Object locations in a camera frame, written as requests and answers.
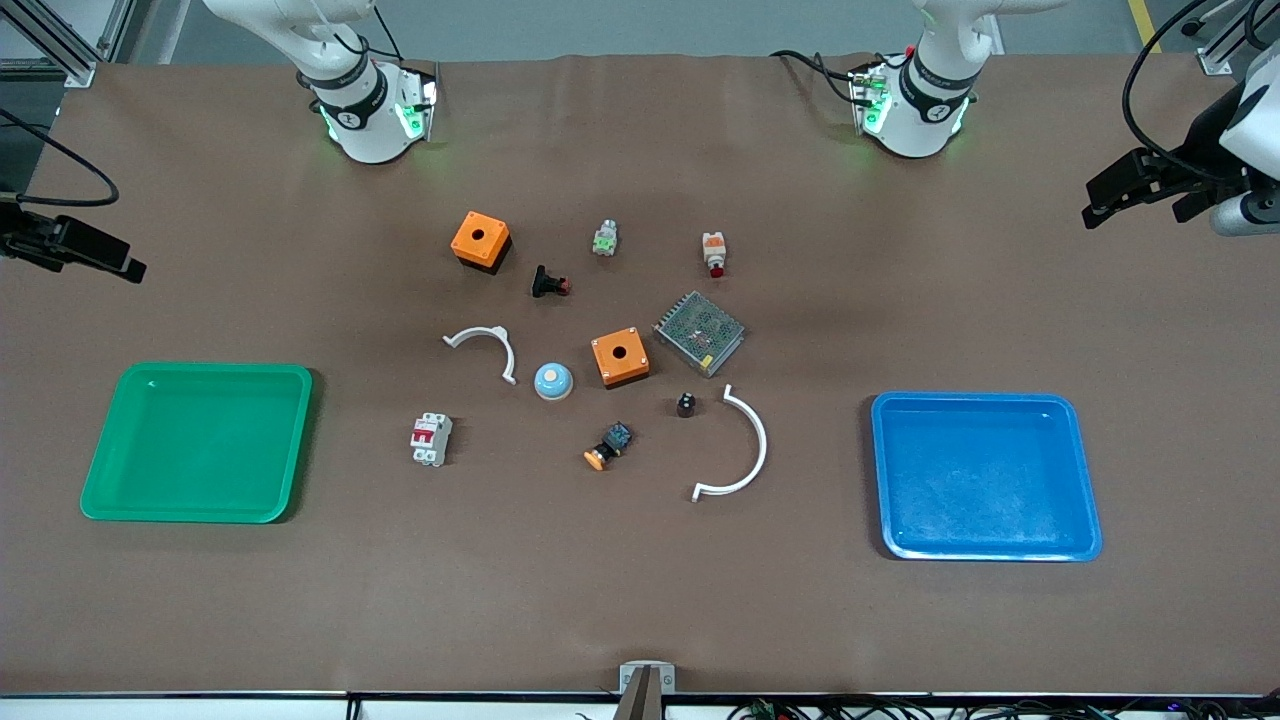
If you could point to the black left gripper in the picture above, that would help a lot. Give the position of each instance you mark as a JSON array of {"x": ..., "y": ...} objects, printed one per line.
[{"x": 1203, "y": 142}]

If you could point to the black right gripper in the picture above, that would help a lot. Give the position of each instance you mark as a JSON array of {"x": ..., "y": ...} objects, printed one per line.
[{"x": 22, "y": 238}]

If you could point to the white breaker with red switch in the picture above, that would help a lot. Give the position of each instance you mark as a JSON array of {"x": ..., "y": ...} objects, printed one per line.
[{"x": 430, "y": 440}]

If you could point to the small black capacitor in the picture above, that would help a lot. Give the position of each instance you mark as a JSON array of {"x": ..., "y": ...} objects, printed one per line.
[{"x": 686, "y": 406}]

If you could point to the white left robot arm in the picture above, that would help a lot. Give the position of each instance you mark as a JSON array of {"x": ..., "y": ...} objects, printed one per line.
[{"x": 925, "y": 120}]

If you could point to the green plastic tray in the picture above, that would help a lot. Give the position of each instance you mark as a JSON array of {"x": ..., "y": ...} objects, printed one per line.
[{"x": 200, "y": 440}]

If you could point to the blue plastic tray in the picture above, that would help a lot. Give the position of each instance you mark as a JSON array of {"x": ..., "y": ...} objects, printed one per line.
[{"x": 990, "y": 480}]

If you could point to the orange box with black base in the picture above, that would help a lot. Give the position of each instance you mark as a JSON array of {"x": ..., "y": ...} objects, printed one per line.
[
  {"x": 476, "y": 236},
  {"x": 618, "y": 352}
]

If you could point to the small white curved clamp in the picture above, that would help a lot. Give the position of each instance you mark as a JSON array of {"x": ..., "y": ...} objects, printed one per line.
[{"x": 484, "y": 331}]

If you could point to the black push button red tail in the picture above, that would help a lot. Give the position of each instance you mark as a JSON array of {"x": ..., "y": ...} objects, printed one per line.
[{"x": 543, "y": 282}]

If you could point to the brown table mat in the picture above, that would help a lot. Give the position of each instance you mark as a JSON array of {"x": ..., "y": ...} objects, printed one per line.
[{"x": 400, "y": 600}]

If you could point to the light blue dome button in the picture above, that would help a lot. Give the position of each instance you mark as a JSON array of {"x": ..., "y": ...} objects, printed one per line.
[{"x": 552, "y": 380}]

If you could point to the large white curved clamp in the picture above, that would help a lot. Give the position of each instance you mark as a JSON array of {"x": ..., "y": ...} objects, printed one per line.
[{"x": 763, "y": 445}]

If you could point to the metal mesh power supply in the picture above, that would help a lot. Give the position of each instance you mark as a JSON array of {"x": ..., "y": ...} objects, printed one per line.
[{"x": 700, "y": 332}]

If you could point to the yellow-orange push button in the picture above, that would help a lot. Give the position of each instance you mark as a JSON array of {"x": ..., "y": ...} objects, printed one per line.
[{"x": 598, "y": 459}]

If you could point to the aluminium frame profile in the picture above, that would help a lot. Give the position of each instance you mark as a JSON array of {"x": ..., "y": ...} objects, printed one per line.
[
  {"x": 1225, "y": 40},
  {"x": 70, "y": 45}
]

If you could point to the white switch with red tip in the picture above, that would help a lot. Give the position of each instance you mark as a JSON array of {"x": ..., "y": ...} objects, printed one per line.
[{"x": 713, "y": 250}]

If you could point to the green and white switch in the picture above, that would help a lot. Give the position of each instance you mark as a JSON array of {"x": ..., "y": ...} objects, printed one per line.
[{"x": 604, "y": 240}]

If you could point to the metal bracket at table edge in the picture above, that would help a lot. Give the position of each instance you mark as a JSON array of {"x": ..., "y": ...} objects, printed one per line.
[{"x": 646, "y": 678}]

